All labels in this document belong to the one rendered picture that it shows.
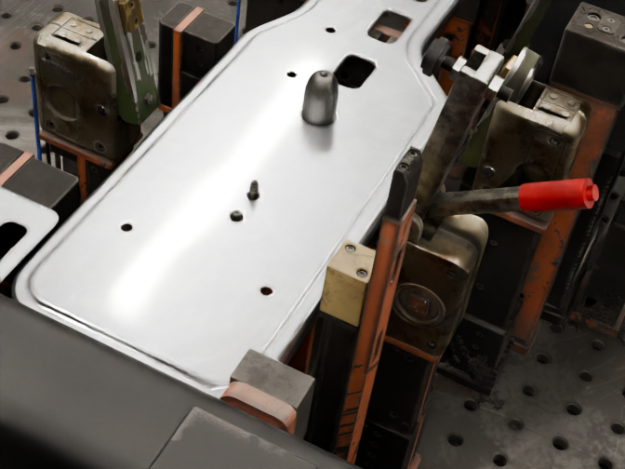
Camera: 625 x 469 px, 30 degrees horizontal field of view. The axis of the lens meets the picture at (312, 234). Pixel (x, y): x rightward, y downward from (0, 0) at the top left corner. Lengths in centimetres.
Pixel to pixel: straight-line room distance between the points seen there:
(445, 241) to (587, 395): 44
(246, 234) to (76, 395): 78
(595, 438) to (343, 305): 47
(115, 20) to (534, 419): 60
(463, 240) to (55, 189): 35
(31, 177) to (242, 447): 87
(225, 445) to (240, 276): 76
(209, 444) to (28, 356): 3
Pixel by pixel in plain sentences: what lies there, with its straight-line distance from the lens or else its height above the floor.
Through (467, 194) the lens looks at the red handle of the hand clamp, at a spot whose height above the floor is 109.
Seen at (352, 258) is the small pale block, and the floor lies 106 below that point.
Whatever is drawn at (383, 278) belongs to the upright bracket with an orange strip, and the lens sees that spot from 81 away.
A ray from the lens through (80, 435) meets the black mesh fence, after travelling 18.
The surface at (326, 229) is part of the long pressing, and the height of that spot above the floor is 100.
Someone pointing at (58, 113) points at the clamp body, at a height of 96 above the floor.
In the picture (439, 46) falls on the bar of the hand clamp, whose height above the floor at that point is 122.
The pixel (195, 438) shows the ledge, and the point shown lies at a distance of 18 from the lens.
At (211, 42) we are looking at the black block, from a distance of 117.
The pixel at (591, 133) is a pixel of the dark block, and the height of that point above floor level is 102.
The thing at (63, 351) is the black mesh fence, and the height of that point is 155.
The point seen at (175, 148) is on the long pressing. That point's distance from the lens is 104.
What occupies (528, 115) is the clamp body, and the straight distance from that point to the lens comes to 102.
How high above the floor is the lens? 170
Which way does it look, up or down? 46 degrees down
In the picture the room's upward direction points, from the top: 9 degrees clockwise
